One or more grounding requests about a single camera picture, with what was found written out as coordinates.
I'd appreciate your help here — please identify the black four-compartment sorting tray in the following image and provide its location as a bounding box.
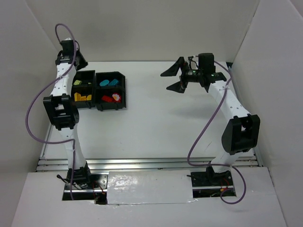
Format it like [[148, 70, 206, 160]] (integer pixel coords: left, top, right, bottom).
[[71, 70, 126, 111]]

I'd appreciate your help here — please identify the teal long lego brick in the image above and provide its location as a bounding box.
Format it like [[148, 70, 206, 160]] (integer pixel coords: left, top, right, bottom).
[[108, 79, 119, 86]]

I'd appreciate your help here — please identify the white cover panel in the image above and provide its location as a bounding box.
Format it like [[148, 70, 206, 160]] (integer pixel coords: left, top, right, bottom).
[[107, 170, 194, 205]]

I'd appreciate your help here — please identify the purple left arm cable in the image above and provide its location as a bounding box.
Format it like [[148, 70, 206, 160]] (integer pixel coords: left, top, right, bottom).
[[25, 23, 79, 201]]

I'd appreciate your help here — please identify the red flower print lego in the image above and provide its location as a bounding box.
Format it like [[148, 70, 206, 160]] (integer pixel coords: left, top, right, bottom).
[[112, 93, 122, 103]]

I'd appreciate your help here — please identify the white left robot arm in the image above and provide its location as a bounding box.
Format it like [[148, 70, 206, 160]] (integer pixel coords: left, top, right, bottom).
[[43, 38, 91, 188]]

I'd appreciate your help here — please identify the red long lego brick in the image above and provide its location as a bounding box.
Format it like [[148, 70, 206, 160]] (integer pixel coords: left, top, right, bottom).
[[101, 95, 114, 103]]

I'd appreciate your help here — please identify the yellow lego plate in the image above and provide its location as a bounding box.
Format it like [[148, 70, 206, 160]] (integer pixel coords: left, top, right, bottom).
[[74, 92, 81, 102]]

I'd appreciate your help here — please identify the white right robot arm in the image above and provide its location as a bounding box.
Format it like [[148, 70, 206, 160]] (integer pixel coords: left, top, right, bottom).
[[161, 53, 260, 184]]

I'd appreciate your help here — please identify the teal oval lego brick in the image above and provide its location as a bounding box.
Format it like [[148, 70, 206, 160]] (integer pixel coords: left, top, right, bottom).
[[99, 79, 109, 87]]

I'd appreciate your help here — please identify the light green square lego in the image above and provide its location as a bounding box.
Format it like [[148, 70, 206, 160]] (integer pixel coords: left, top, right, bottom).
[[73, 80, 82, 86]]

